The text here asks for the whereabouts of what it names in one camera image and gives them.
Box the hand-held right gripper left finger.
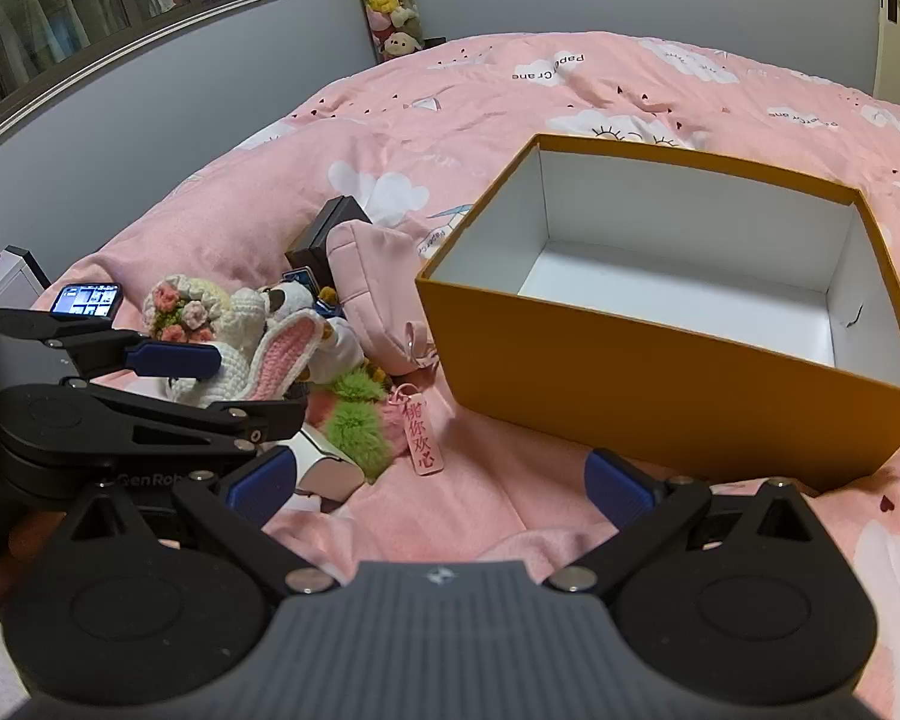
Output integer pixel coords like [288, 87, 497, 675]
[49, 446, 342, 597]

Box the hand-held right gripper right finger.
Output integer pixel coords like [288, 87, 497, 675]
[544, 448, 833, 593]

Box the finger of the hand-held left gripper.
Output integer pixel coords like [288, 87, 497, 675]
[0, 306, 223, 391]
[0, 382, 310, 467]

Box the crocheted bunny doll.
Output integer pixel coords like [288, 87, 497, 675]
[142, 277, 331, 402]

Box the orange cardboard box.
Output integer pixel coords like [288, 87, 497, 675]
[415, 133, 900, 494]

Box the dark glittery card box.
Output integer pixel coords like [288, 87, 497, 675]
[285, 195, 376, 275]

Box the pink fabric pouch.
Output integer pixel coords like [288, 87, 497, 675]
[325, 219, 440, 376]

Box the white pink small case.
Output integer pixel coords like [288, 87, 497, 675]
[292, 427, 366, 503]

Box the black phone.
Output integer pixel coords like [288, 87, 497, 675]
[49, 283, 125, 318]

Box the pink tag charm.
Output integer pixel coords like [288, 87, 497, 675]
[396, 382, 445, 477]

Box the white nightstand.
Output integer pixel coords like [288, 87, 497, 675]
[0, 244, 52, 316]

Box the window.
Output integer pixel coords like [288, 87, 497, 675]
[0, 0, 323, 158]

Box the pink printed blanket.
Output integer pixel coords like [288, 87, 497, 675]
[0, 30, 900, 698]

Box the green fluffy keychain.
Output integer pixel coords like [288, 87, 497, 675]
[322, 371, 395, 481]

